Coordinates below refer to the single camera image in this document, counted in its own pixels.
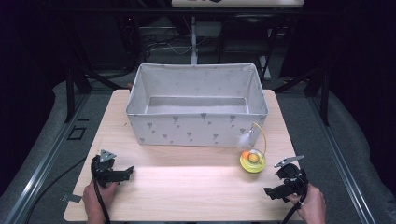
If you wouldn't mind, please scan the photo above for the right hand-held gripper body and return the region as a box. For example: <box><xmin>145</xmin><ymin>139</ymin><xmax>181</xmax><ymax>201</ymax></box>
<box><xmin>274</xmin><ymin>154</ymin><xmax>309</xmax><ymax>198</ymax></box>

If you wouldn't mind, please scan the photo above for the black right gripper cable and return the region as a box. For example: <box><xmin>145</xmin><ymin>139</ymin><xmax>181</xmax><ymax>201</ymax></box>
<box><xmin>280</xmin><ymin>175</ymin><xmax>309</xmax><ymax>224</ymax></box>

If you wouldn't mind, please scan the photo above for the tangle of floor cables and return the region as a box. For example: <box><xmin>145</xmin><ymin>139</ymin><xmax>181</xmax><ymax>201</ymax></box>
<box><xmin>139</xmin><ymin>29</ymin><xmax>208</xmax><ymax>57</ymax></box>

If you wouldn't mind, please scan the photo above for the black metal stand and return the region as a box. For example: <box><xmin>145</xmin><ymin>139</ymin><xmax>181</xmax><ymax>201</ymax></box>
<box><xmin>274</xmin><ymin>67</ymin><xmax>331</xmax><ymax>127</ymax></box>
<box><xmin>64</xmin><ymin>65</ymin><xmax>93</xmax><ymax>124</ymax></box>

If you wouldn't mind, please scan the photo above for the aluminium floor rail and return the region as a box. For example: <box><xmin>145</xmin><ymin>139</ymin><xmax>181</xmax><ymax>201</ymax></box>
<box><xmin>2</xmin><ymin>92</ymin><xmax>92</xmax><ymax>224</ymax></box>
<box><xmin>307</xmin><ymin>92</ymin><xmax>378</xmax><ymax>224</ymax></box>

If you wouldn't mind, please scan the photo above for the person's left hand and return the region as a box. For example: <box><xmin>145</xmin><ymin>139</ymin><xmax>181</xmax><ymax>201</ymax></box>
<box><xmin>81</xmin><ymin>180</ymin><xmax>120</xmax><ymax>218</ymax></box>

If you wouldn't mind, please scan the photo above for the yellow cat toy with feather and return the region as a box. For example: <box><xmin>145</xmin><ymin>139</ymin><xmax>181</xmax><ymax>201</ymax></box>
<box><xmin>237</xmin><ymin>121</ymin><xmax>268</xmax><ymax>175</ymax></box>

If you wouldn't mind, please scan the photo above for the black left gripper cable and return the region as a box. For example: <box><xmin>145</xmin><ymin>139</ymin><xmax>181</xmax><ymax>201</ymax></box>
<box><xmin>91</xmin><ymin>157</ymin><xmax>111</xmax><ymax>224</ymax></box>

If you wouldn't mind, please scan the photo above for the small grey metal bracket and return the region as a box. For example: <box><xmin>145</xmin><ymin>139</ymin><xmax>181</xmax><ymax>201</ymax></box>
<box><xmin>60</xmin><ymin>193</ymin><xmax>83</xmax><ymax>203</ymax></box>

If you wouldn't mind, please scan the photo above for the grey printed fabric storage box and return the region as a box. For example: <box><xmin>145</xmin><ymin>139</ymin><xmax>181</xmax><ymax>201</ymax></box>
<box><xmin>125</xmin><ymin>63</ymin><xmax>270</xmax><ymax>148</ymax></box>

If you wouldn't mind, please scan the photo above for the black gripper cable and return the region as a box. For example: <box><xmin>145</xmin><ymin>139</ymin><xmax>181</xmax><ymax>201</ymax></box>
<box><xmin>280</xmin><ymin>175</ymin><xmax>309</xmax><ymax>224</ymax></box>
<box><xmin>91</xmin><ymin>157</ymin><xmax>111</xmax><ymax>224</ymax></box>

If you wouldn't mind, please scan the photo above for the black chair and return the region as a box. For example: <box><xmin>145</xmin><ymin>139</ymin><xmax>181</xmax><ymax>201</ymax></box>
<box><xmin>217</xmin><ymin>13</ymin><xmax>276</xmax><ymax>80</ymax></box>

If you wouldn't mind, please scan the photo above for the white metal pole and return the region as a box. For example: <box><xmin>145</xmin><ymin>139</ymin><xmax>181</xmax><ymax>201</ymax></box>
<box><xmin>190</xmin><ymin>16</ymin><xmax>199</xmax><ymax>65</ymax></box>

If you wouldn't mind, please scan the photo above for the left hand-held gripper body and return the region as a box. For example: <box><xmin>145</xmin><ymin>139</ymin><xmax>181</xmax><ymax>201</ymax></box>
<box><xmin>90</xmin><ymin>149</ymin><xmax>121</xmax><ymax>189</ymax></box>

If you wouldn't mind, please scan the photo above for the black floor cable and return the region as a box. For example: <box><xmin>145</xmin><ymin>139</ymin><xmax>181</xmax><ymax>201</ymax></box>
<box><xmin>24</xmin><ymin>158</ymin><xmax>88</xmax><ymax>224</ymax></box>

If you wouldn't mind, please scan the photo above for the person's right hand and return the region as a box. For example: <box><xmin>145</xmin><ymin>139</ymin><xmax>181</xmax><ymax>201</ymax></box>
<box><xmin>286</xmin><ymin>183</ymin><xmax>327</xmax><ymax>219</ymax></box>

